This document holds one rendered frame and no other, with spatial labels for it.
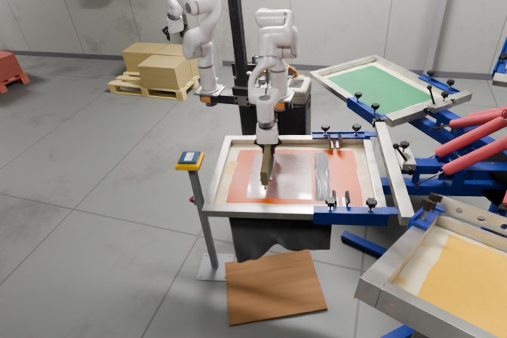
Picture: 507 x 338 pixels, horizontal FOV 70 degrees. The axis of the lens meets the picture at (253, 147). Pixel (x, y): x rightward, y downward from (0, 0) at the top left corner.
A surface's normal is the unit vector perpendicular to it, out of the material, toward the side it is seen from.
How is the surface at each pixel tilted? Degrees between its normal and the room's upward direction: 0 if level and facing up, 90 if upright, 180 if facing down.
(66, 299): 0
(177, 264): 0
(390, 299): 58
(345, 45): 90
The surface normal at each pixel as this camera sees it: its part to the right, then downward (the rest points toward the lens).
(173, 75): -0.32, 0.58
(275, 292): -0.08, -0.81
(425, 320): -0.55, 0.00
